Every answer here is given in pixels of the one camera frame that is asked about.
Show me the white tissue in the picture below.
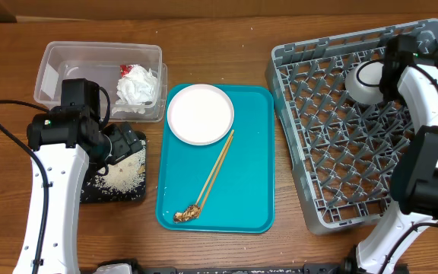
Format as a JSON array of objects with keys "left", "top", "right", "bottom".
[{"left": 112, "top": 65, "right": 158, "bottom": 114}]

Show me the brown food scrap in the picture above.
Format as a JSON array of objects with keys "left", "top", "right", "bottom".
[{"left": 173, "top": 204, "right": 202, "bottom": 223}]

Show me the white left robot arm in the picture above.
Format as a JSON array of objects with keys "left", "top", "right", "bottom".
[{"left": 0, "top": 78, "right": 144, "bottom": 273}]

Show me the black food waste tray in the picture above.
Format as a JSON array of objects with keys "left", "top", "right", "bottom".
[{"left": 80, "top": 131, "right": 147, "bottom": 204}]

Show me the clear plastic waste bin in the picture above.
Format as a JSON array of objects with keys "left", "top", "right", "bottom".
[{"left": 33, "top": 41, "right": 168, "bottom": 123}]

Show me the wooden chopstick left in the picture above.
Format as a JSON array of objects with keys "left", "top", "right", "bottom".
[{"left": 195, "top": 129, "right": 235, "bottom": 206}]

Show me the red snack wrapper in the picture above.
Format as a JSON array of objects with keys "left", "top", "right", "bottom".
[{"left": 120, "top": 65, "right": 134, "bottom": 77}]

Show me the large white plate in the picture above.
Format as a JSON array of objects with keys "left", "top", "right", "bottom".
[{"left": 167, "top": 84, "right": 234, "bottom": 145}]

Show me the grey dishwasher rack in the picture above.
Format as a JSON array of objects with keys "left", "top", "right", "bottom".
[{"left": 265, "top": 19, "right": 438, "bottom": 235}]

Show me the teal serving tray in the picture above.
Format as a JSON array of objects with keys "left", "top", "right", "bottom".
[{"left": 156, "top": 84, "right": 275, "bottom": 234}]

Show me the pile of white rice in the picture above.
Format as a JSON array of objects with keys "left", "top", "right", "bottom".
[{"left": 90, "top": 148, "right": 146, "bottom": 196}]

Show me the grey-white bowl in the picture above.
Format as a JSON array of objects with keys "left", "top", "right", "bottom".
[{"left": 344, "top": 62, "right": 383, "bottom": 105}]

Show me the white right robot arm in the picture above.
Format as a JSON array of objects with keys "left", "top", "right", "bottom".
[{"left": 338, "top": 34, "right": 438, "bottom": 273}]

